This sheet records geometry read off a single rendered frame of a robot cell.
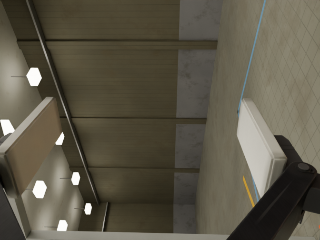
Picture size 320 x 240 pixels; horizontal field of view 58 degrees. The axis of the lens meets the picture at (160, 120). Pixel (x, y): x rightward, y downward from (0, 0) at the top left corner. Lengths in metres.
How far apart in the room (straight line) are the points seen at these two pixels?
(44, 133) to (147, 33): 9.88
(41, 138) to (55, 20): 10.31
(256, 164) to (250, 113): 0.03
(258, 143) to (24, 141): 0.13
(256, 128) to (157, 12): 9.55
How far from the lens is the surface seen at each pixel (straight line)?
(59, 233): 3.58
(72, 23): 10.36
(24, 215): 3.52
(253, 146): 0.18
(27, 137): 0.18
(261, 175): 0.16
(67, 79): 11.79
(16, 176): 0.17
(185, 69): 10.79
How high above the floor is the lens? 1.57
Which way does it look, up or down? 2 degrees up
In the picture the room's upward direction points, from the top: 89 degrees counter-clockwise
